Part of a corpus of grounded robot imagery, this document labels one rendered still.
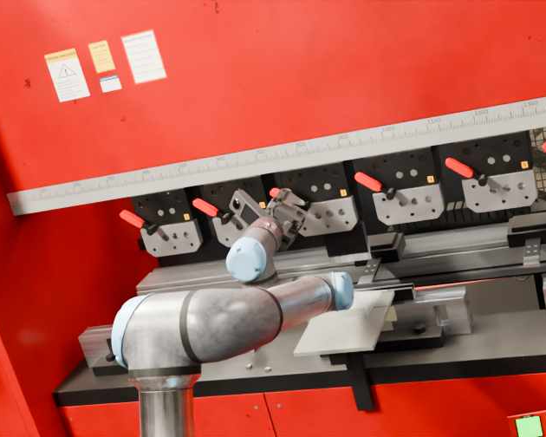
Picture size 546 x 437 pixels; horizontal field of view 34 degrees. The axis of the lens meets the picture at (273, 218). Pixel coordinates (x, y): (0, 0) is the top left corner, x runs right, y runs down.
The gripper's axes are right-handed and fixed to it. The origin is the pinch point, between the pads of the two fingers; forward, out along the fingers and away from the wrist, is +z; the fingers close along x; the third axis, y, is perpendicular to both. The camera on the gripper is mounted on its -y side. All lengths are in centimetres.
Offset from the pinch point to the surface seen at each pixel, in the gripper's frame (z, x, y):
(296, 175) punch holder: 2.7, 5.0, 0.4
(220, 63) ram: 2.9, 20.7, -25.6
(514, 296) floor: 200, -88, 96
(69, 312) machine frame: 11, -68, -42
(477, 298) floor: 202, -99, 82
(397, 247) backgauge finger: 26.6, -10.9, 29.3
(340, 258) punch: 6.9, -11.1, 17.8
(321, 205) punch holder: 2.5, 1.1, 8.5
